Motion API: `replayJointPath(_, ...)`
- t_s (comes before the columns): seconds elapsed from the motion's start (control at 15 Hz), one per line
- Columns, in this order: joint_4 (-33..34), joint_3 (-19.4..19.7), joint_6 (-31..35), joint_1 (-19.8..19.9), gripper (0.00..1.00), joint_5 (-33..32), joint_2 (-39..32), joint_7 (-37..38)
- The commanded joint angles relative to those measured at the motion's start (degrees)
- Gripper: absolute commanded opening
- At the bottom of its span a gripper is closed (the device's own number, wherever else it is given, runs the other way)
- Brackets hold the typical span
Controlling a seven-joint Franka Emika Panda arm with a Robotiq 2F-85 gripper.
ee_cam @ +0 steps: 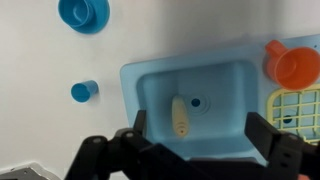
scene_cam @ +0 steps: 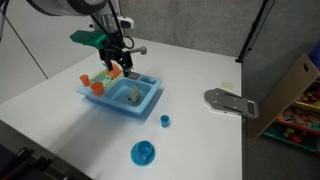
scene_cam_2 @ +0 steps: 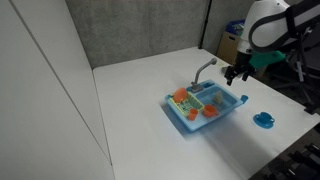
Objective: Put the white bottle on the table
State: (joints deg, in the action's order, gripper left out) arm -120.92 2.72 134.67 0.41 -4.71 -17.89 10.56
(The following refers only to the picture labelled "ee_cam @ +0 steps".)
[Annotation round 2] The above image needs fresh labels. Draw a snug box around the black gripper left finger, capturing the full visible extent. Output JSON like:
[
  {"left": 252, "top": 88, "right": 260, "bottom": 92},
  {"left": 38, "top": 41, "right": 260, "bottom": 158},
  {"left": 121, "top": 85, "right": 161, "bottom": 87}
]
[{"left": 64, "top": 109, "right": 204, "bottom": 180}]

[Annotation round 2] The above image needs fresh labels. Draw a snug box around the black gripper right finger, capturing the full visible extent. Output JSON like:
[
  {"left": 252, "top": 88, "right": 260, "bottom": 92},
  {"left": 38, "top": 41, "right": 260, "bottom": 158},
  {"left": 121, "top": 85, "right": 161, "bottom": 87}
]
[{"left": 244, "top": 111, "right": 320, "bottom": 180}]

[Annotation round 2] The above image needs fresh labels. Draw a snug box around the yellow toy dish rack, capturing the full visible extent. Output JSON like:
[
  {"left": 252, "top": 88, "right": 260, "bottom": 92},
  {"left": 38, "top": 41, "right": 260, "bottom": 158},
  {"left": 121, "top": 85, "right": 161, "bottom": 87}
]
[{"left": 265, "top": 83, "right": 320, "bottom": 145}]

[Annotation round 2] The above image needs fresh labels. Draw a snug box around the light blue toy sink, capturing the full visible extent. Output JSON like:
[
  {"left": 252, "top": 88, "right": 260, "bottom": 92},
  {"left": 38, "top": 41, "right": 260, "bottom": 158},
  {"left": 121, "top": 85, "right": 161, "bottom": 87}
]
[{"left": 119, "top": 33, "right": 320, "bottom": 168}]

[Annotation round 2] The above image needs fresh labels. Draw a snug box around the small blue toy tumbler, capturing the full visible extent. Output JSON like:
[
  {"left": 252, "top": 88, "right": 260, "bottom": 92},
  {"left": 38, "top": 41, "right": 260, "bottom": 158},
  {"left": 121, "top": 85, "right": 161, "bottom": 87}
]
[{"left": 70, "top": 79, "right": 100, "bottom": 104}]

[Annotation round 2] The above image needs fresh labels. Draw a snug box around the orange toy mug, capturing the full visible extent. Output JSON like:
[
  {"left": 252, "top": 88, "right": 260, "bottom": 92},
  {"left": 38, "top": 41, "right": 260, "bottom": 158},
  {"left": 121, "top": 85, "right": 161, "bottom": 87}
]
[{"left": 264, "top": 39, "right": 320, "bottom": 92}]

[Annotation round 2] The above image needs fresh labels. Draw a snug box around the blue toy saucer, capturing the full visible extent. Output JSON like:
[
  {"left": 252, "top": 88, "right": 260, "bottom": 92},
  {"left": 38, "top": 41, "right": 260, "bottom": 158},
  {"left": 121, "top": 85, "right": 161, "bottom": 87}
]
[{"left": 57, "top": 0, "right": 111, "bottom": 35}]

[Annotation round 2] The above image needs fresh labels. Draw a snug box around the blue toy teacup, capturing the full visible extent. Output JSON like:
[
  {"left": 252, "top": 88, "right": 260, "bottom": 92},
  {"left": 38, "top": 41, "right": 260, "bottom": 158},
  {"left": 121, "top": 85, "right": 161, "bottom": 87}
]
[{"left": 58, "top": 0, "right": 97, "bottom": 28}]

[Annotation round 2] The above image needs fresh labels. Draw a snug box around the grey metal base plate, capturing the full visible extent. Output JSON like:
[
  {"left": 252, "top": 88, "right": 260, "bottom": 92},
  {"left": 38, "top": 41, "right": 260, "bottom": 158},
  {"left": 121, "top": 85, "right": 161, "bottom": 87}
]
[{"left": 0, "top": 162, "right": 62, "bottom": 180}]

